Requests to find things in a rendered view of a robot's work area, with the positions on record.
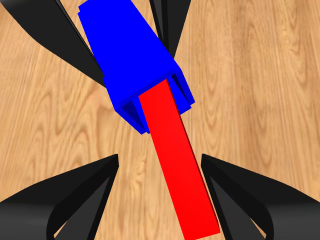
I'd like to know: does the blue hollow socket block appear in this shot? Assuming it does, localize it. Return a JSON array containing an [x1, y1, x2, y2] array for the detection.
[[77, 0, 196, 135]]

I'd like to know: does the thin red peg bar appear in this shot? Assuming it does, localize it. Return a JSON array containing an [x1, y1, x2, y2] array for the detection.
[[138, 78, 221, 240]]

